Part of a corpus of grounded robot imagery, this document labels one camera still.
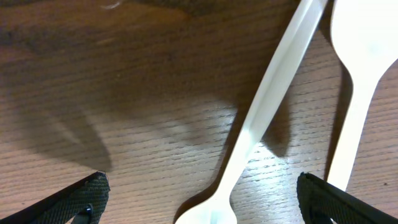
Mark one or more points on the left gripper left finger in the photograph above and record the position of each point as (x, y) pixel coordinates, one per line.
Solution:
(82, 202)

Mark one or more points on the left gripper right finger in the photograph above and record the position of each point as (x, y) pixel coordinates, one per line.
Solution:
(321, 202)

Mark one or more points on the white spoon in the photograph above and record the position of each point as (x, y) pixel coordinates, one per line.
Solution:
(272, 89)
(364, 37)

